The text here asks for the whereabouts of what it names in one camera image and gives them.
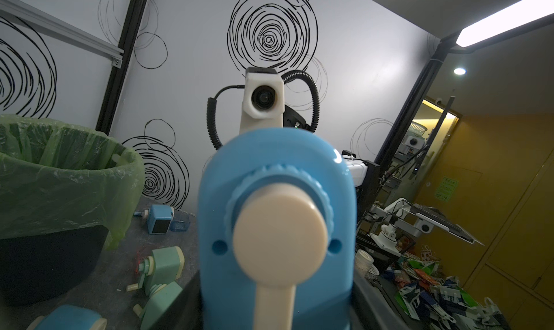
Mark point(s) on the green sharpener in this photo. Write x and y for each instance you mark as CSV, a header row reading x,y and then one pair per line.
x,y
159,269
160,299

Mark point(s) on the blue sharpener tray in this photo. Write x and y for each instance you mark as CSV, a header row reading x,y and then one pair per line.
x,y
180,222

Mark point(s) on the green sharpener bottom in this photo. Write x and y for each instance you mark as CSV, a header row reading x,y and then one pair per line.
x,y
160,299

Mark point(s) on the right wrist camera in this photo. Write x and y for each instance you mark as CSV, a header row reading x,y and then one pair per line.
x,y
263,102

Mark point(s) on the blue sharpener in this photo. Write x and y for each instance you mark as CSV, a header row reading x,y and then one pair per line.
x,y
158,218
277,216
70,317

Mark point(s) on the bin with green bag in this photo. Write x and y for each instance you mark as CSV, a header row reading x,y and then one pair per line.
x,y
67,194

